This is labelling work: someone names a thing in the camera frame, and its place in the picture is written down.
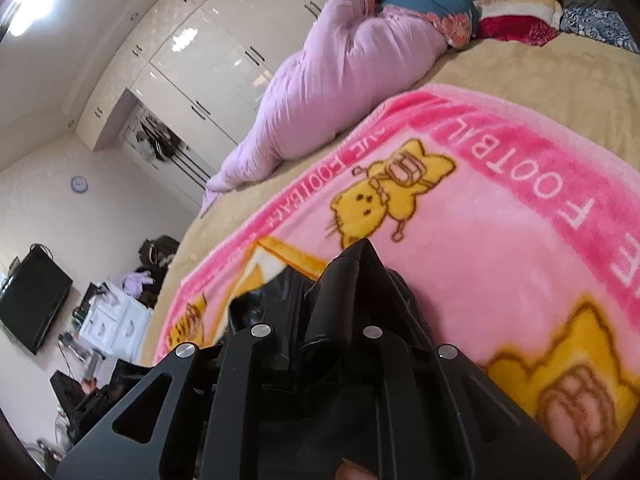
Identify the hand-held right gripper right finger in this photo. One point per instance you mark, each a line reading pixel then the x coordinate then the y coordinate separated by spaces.
pixel 415 390

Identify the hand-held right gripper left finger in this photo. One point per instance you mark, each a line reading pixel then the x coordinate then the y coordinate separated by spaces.
pixel 240 375

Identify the black leather jacket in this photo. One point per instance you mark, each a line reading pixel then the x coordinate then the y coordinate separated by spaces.
pixel 270 305

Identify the purple clothes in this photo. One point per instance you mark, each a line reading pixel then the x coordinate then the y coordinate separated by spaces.
pixel 140 282

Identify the person's right hand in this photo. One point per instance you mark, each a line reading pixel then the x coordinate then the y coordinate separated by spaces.
pixel 357 472

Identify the white drawer cabinet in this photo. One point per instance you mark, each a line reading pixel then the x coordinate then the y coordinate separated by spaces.
pixel 117 322

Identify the black television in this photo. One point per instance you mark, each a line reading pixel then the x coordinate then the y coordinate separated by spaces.
pixel 32 300

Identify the dark bag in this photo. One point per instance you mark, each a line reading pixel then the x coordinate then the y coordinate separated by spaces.
pixel 157 255

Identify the pink printed blanket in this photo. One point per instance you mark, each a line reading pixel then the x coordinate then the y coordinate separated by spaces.
pixel 475 240

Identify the hanging dark bags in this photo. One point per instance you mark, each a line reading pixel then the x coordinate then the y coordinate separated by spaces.
pixel 155 140

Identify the pink duvet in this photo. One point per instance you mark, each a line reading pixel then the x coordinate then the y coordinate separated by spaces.
pixel 325 85

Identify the white wardrobe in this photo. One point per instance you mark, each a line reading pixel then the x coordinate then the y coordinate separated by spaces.
pixel 215 45

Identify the blue floral pillow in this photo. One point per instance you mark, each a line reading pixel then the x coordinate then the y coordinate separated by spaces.
pixel 435 10

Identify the red striped pillow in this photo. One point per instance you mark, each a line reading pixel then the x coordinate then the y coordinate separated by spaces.
pixel 520 15

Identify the ceiling light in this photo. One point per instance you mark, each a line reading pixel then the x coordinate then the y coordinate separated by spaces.
pixel 35 0

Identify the blue patterned pillow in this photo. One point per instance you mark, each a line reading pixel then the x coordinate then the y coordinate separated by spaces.
pixel 595 27

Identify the round wall clock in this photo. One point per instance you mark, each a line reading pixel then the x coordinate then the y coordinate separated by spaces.
pixel 79 184

